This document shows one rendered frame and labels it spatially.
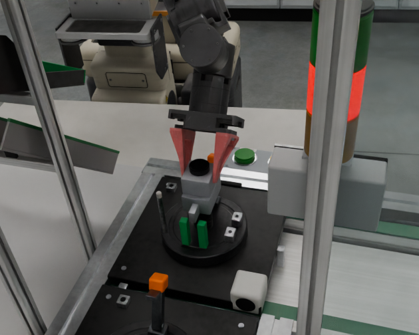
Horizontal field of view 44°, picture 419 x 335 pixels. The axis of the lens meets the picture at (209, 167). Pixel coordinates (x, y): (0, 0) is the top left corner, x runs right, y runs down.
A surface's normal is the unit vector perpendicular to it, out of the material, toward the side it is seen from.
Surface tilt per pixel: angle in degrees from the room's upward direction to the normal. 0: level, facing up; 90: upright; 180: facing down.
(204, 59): 51
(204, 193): 91
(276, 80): 0
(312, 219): 90
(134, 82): 98
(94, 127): 0
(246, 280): 0
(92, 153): 90
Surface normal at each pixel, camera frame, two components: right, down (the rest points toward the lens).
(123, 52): -0.16, 0.74
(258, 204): -0.07, -0.77
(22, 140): 0.89, 0.24
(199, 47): -0.19, 0.00
